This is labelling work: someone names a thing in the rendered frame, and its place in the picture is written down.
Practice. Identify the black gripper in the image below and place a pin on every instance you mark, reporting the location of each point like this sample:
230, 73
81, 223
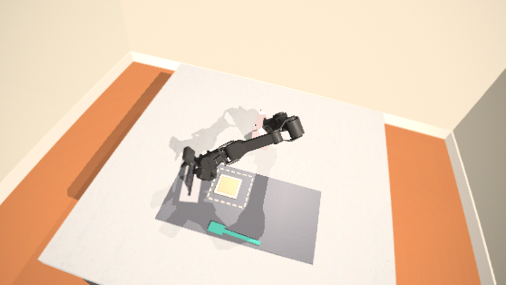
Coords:
189, 158

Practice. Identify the turquoise flat paddle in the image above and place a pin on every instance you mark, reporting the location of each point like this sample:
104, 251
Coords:
219, 228

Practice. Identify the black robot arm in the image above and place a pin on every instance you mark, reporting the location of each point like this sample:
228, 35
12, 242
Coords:
274, 126

